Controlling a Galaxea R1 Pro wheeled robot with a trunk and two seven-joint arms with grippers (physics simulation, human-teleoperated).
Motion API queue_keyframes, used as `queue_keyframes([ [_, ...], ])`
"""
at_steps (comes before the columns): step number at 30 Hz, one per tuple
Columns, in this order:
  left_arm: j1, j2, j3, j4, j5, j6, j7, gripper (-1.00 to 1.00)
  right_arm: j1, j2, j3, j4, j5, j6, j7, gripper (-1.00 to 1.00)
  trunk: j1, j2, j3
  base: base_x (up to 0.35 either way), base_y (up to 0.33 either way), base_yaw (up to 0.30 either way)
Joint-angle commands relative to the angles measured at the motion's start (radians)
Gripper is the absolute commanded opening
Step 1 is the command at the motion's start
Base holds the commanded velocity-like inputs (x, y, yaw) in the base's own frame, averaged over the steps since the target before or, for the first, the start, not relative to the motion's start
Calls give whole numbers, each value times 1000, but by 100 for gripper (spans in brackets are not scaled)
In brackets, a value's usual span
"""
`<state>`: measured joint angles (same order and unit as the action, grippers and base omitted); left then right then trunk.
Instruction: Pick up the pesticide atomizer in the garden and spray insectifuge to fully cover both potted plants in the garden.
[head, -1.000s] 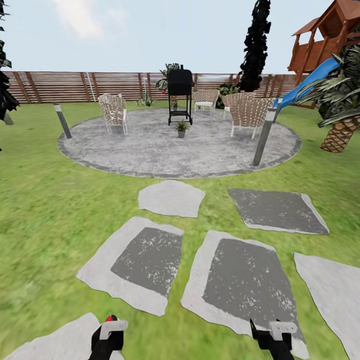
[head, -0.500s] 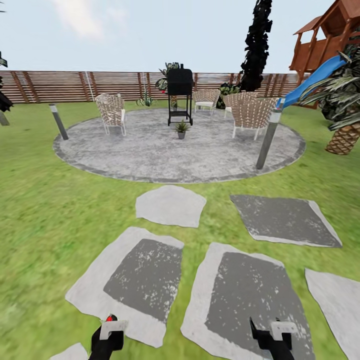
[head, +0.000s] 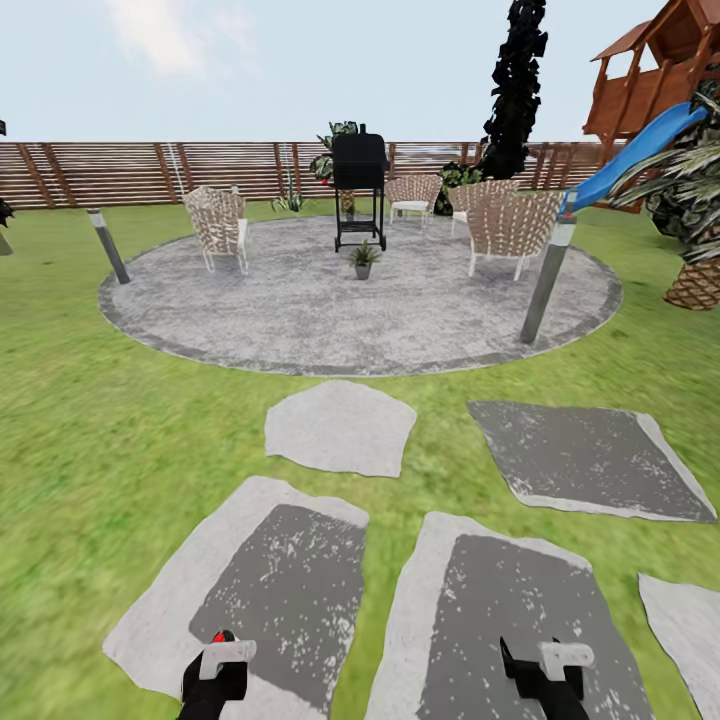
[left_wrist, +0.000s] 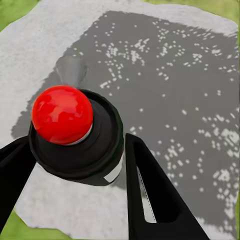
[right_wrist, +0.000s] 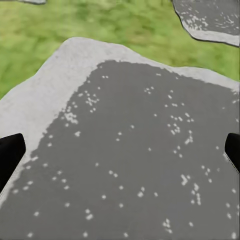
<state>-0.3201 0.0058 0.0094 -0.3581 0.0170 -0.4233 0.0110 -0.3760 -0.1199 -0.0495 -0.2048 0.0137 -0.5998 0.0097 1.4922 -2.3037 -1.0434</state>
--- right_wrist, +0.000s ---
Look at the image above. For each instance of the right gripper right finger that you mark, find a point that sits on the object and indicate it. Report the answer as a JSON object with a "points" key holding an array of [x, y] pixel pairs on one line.
{"points": [[232, 148]]}

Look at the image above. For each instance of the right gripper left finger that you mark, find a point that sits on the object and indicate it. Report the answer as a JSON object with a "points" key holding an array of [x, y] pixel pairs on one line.
{"points": [[12, 149]]}

